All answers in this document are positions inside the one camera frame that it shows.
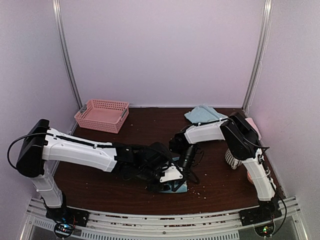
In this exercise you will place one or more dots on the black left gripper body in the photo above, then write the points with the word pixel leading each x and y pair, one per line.
pixel 157 188

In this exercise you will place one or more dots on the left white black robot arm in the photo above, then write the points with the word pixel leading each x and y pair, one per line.
pixel 153 164

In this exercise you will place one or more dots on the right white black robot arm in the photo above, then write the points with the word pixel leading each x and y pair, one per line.
pixel 244 145

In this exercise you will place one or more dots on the grey striped ceramic mug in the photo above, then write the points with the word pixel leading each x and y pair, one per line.
pixel 231 160

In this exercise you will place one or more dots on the pink perforated plastic basket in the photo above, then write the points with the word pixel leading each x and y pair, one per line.
pixel 103 115

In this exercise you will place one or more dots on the light blue terry towel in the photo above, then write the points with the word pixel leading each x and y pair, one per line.
pixel 203 114

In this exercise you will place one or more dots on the orange patterned ceramic bowl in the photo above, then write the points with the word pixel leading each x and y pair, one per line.
pixel 249 178

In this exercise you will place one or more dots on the pink cloth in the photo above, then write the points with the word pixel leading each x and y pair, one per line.
pixel 252 123

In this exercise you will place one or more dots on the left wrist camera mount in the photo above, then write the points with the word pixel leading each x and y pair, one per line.
pixel 170 174

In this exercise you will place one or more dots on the front aluminium rail base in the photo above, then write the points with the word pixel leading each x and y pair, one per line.
pixel 221 225

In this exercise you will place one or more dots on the left aluminium frame post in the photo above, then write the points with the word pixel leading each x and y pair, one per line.
pixel 56 4

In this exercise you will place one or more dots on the aluminium frame post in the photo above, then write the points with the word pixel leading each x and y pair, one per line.
pixel 56 4
pixel 257 64

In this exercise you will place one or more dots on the right aluminium frame post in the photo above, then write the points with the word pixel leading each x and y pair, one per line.
pixel 257 64

